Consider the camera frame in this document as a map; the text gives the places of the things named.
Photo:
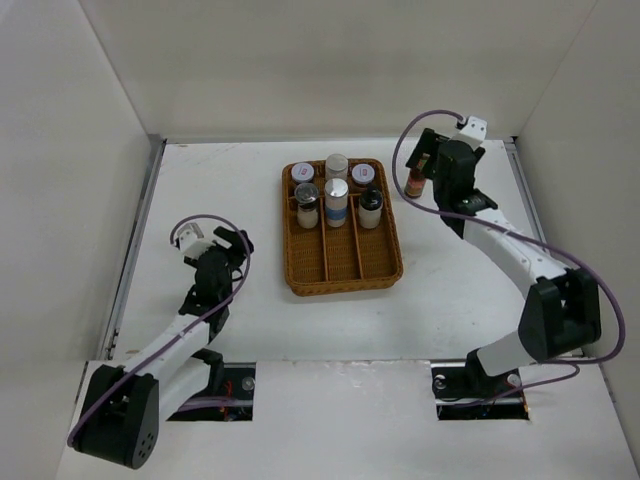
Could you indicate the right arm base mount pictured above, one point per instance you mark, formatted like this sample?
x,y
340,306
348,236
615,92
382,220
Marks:
x,y
458,398

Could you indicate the blue-label white pepper jar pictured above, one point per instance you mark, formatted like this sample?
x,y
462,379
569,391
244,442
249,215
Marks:
x,y
336,201

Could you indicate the white-lid brown spice jar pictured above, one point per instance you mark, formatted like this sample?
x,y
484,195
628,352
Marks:
x,y
302,173

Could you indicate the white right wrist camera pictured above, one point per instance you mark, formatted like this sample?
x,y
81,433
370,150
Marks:
x,y
473,132

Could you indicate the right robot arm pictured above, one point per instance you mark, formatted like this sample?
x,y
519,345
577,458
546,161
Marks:
x,y
561,309

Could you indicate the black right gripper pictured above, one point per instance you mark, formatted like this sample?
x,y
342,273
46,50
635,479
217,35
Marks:
x,y
425,145

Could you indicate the black-top salt grinder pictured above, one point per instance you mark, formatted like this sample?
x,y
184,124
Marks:
x,y
307,199

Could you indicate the green-label red sauce bottle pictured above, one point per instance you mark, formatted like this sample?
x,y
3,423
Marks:
x,y
417,178

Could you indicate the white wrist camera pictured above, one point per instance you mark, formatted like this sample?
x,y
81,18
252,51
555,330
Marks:
x,y
191,241
473,132

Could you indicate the wicker divided basket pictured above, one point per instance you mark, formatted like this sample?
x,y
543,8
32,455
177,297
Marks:
x,y
326,260

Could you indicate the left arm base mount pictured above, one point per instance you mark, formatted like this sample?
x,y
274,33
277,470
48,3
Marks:
x,y
228,395

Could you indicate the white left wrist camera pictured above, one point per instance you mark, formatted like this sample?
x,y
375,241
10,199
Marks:
x,y
191,241

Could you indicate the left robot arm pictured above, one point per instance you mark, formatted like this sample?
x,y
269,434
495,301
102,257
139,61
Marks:
x,y
124,405

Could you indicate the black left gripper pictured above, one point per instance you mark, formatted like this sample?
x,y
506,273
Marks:
x,y
234,238

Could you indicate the black-cap white powder bottle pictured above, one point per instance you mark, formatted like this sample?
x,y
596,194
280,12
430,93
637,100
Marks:
x,y
370,207

